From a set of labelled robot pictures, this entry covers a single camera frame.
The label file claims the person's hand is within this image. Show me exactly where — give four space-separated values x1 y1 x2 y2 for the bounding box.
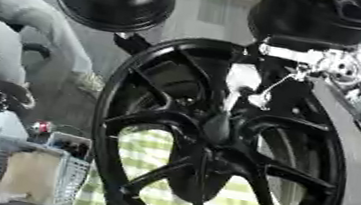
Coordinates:
0 78 41 119

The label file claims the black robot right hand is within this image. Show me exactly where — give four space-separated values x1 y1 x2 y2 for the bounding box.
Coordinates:
233 30 330 129

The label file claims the black spoked wheel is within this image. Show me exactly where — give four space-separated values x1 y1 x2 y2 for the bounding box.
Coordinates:
79 23 361 205

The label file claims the black wheel stand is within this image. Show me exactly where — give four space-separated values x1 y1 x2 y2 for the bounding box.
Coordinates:
110 29 154 59

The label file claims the red can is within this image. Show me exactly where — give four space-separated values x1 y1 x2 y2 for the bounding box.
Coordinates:
29 119 54 137

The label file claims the person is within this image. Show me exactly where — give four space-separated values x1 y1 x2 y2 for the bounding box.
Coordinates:
0 0 119 126

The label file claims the small grey plastic crate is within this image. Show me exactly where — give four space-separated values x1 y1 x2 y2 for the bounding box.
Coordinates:
42 129 97 164

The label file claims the tan cardboard piece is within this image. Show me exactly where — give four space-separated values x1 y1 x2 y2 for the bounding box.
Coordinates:
0 145 66 205

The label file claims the pale grey plastic crate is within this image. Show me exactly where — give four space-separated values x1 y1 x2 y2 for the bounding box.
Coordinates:
0 135 95 205

